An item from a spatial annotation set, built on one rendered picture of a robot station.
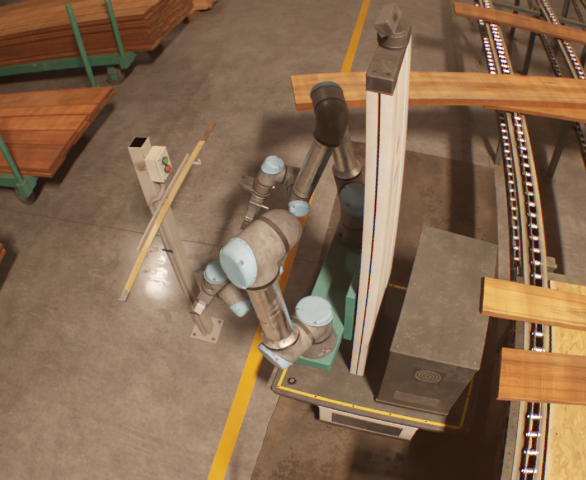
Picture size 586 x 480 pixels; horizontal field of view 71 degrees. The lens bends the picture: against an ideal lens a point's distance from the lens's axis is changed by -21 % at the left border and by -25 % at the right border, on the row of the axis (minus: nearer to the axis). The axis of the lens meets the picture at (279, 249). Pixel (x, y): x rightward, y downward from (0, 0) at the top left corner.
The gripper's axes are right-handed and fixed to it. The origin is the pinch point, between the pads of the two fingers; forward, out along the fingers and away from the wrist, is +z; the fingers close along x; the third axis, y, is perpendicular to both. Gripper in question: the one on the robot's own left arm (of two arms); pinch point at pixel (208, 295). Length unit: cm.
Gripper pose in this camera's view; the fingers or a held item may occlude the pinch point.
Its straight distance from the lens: 194.2
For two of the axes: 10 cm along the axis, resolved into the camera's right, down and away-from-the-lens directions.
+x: -4.5, 8.0, -4.0
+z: -2.2, 3.4, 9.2
